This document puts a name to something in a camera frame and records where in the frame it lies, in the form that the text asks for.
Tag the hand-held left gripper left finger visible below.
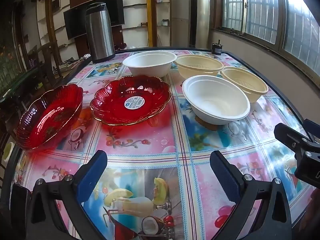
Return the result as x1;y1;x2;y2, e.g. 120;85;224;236
26;150;108;240

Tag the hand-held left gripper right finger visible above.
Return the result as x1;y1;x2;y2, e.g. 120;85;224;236
210;151;293;240

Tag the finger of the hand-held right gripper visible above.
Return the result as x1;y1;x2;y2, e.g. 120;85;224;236
274;123;310;154
304;119;320;143

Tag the cream plastic colander bowl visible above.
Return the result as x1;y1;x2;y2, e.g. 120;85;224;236
220;67;269;103
174;54;224;79

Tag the deep red glass plate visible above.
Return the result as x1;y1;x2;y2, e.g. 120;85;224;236
15;84;84;151

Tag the red glass plate with sticker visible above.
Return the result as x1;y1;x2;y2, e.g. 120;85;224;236
90;75;172;126

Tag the white paper bowl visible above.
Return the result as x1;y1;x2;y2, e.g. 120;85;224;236
182;75;251;126
122;51;177;78

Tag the colourful fruit print tablecloth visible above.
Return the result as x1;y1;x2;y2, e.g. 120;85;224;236
7;49;320;240

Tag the small black cup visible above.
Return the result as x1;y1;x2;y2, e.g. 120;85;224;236
212;39;222;55

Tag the green top table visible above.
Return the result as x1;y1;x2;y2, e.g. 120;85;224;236
0;67;35;103

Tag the barred window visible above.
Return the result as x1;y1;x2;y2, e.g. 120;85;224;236
221;0;320;80

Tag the dark wooden chair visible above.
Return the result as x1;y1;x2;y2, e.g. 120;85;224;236
26;42;63;88

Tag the stainless steel thermos jug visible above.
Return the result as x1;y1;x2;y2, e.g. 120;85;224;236
85;2;116;64

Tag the gold tower air conditioner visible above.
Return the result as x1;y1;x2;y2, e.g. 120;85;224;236
188;0;211;48

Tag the black flat television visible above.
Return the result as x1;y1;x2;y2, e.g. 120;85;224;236
63;0;125;40

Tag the orange flower wall painting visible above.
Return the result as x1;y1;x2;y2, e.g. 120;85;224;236
0;5;23;80

